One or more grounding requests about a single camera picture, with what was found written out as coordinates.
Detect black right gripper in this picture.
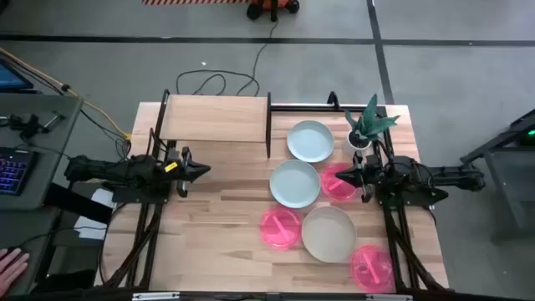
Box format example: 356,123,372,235
334,151,380,204

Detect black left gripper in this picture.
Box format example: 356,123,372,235
165,145,211,198

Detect pink translucent plastic plate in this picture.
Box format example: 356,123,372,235
349,244,396,293
259,206,303,250
319,163,360,202

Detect pale blue ceramic plate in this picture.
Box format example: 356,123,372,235
286,120,335,164
269,159,322,210

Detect beige ceramic plate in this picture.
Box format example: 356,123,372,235
301,206,358,264

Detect white round plant pot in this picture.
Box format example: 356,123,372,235
343,129,374,157

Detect green snake plant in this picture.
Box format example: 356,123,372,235
344,93,401,144

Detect white paper sheet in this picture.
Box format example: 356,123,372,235
74,187,116,242

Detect grey side desk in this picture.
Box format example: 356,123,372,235
0,94,84,296

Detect dark metal side table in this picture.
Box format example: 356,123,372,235
459,108,535,233

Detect black desk clamp tool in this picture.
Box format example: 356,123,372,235
0,110,67,141

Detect orange wheeled robot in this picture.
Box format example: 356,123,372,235
246,0,301,23

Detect backlit black keyboard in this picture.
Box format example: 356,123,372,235
0,146,38,196

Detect laptop screen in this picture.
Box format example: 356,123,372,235
0,58,35,91

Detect person's hand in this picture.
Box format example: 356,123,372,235
0,247,31,298

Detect wooden shelf with black frame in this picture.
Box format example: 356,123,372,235
150,88,273,160

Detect black metal rig frame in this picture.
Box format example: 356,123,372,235
98,89,451,293

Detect yellow cable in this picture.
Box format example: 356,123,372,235
0,46,133,141

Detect silver metal bracket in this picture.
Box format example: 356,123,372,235
131,292,181,301
366,293,414,301

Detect black floor cable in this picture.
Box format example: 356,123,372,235
175,18,280,97

